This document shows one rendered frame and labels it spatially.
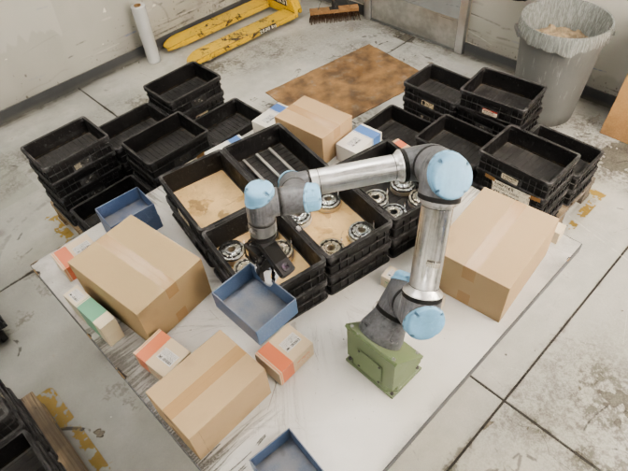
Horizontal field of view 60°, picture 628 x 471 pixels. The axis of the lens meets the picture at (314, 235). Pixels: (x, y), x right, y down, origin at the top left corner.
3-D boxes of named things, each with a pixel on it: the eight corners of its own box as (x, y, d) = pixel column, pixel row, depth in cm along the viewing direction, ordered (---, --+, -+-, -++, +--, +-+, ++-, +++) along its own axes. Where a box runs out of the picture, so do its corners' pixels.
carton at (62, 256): (92, 245, 231) (86, 233, 226) (106, 260, 225) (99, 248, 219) (57, 265, 224) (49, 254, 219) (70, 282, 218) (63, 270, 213)
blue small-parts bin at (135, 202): (141, 197, 239) (136, 186, 234) (158, 215, 231) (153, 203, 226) (100, 220, 231) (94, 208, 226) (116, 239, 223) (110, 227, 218)
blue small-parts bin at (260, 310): (298, 312, 157) (296, 298, 152) (260, 346, 151) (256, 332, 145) (253, 276, 167) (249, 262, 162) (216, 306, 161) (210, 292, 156)
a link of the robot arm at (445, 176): (425, 320, 168) (456, 145, 150) (444, 345, 154) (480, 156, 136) (388, 320, 165) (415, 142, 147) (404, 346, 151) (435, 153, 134)
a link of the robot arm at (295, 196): (313, 175, 146) (273, 179, 144) (321, 185, 135) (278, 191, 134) (316, 202, 149) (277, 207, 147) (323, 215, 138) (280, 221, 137)
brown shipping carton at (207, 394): (228, 353, 191) (220, 329, 179) (271, 392, 180) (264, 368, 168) (159, 414, 177) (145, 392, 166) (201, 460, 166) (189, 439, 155)
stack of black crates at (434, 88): (475, 128, 359) (484, 83, 334) (448, 150, 346) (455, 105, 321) (426, 107, 379) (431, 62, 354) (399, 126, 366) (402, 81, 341)
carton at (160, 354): (195, 363, 190) (190, 351, 184) (169, 388, 183) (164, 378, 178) (164, 339, 197) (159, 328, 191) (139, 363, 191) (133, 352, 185)
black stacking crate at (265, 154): (331, 188, 230) (330, 167, 222) (272, 219, 220) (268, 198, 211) (281, 143, 253) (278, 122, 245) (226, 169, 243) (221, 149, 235)
